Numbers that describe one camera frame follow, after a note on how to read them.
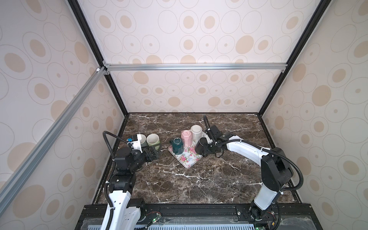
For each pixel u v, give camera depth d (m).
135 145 0.65
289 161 0.44
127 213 0.59
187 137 0.93
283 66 0.91
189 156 0.95
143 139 0.92
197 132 0.97
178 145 0.90
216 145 0.66
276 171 0.47
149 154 0.64
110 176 0.54
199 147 0.93
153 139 0.96
